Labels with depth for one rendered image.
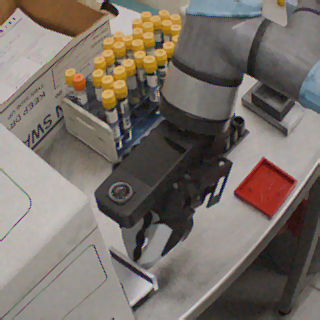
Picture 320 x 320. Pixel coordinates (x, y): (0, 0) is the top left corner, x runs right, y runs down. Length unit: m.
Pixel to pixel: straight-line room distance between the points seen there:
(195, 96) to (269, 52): 0.10
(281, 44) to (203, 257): 0.34
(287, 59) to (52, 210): 0.26
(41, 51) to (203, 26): 0.45
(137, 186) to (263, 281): 1.16
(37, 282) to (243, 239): 0.37
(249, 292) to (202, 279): 0.96
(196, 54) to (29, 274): 0.28
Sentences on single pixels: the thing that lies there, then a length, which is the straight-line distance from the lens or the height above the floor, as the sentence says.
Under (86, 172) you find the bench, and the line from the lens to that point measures 0.96.
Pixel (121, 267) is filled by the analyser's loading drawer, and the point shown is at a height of 0.92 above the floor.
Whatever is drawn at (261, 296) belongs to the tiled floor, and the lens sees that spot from 1.80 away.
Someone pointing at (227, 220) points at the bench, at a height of 0.88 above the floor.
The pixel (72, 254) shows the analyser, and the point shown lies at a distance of 0.60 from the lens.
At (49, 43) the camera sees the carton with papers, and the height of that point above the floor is 0.94.
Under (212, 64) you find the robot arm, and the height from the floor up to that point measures 1.16.
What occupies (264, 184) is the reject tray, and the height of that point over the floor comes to 0.88.
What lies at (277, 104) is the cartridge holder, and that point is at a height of 0.89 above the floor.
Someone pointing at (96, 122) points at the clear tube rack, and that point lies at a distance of 0.91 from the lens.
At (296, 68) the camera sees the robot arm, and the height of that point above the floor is 1.18.
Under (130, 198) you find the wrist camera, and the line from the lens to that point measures 0.69.
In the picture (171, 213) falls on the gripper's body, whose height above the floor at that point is 1.01.
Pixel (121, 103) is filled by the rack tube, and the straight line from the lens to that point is 0.91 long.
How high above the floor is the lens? 1.64
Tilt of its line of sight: 53 degrees down
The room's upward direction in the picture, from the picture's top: 8 degrees counter-clockwise
